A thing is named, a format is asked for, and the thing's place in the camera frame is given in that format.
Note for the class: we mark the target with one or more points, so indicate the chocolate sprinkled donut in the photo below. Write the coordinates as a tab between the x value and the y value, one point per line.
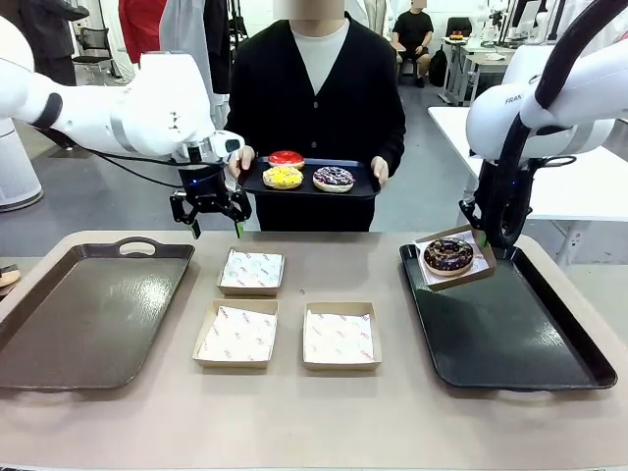
448	256

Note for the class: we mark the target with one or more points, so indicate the black hanging garment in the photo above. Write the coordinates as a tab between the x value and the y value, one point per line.
218	49

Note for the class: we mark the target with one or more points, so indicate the seated person in black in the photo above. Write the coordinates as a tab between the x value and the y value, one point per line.
413	34

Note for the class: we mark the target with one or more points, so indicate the brown plastic tray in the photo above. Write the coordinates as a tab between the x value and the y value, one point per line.
93	319

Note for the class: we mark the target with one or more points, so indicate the person's left hand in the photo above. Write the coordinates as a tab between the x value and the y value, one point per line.
380	172

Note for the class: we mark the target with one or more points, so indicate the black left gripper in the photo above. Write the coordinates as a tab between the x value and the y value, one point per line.
203	189

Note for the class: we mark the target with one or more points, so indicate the person's left forearm black sleeve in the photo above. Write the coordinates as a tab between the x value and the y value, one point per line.
390	132

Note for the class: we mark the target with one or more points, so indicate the kraft paper box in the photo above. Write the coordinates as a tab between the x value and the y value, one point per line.
486	275
230	364
341	367
251	291

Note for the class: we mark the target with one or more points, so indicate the tan round object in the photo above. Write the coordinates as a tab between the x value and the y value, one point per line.
9	276

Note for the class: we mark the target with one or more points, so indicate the black mesh office chair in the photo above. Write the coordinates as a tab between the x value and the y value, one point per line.
95	46

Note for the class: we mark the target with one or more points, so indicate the red glazed donut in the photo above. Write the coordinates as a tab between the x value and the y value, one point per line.
286	158

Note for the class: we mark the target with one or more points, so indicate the red hanging garment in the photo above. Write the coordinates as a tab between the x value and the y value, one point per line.
140	24

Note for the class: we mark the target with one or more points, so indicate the white cylindrical pedestal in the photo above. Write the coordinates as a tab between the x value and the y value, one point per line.
17	172

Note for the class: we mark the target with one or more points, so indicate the person's right hand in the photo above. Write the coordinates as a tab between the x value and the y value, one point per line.
243	162

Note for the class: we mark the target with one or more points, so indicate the purple donut with white drizzle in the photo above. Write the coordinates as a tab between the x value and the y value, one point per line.
333	179

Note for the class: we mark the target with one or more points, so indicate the black serving tray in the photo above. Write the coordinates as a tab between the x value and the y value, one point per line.
304	193

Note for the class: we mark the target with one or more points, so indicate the grey hanging shirt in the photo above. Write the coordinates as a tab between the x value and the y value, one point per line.
196	29

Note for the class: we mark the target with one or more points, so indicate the large white table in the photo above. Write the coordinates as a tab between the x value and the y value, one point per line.
564	191

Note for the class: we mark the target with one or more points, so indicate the black backpack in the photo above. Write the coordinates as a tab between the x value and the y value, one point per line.
438	68

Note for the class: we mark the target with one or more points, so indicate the person's right forearm black sleeve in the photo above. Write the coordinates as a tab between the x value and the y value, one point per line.
240	127

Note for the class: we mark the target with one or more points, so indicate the grey work desk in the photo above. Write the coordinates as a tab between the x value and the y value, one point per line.
483	59

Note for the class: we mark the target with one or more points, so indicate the yellow sprinkled donut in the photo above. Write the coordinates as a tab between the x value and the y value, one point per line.
282	177

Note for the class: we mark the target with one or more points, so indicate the person in black cardigan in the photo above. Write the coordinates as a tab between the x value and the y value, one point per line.
275	88

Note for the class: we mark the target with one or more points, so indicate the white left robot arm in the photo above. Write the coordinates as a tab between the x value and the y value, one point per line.
147	108

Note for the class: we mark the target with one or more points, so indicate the bystander in dark clothes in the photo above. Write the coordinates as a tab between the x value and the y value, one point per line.
54	39

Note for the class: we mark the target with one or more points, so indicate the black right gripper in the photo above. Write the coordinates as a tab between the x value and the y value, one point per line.
490	196

